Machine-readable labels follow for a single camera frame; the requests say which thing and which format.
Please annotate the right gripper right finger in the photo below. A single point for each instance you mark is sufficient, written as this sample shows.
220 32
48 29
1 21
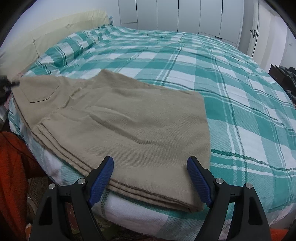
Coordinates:
248 222

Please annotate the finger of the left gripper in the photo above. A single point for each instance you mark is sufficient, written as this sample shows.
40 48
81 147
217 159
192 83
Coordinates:
6 84

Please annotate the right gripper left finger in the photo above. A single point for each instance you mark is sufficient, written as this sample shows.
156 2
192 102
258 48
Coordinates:
52 221

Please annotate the beige khaki pants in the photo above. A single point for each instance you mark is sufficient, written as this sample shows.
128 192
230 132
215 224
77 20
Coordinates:
150 131

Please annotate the cream padded headboard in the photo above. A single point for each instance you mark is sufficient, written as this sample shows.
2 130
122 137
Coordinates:
22 52

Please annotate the orange red fleece garment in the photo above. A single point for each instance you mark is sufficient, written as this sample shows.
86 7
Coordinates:
18 165

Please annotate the teal white plaid bedspread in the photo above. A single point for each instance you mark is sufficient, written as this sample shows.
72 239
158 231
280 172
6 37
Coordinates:
251 119

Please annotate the dark clothes pile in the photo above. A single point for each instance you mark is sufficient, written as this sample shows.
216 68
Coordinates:
288 83

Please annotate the dark wooden side table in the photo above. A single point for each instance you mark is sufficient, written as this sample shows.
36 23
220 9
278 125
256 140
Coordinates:
277 75

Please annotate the white wardrobe doors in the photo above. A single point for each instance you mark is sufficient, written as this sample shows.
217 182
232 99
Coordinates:
220 19

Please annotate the white door with handle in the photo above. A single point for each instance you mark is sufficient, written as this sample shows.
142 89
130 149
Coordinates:
259 32

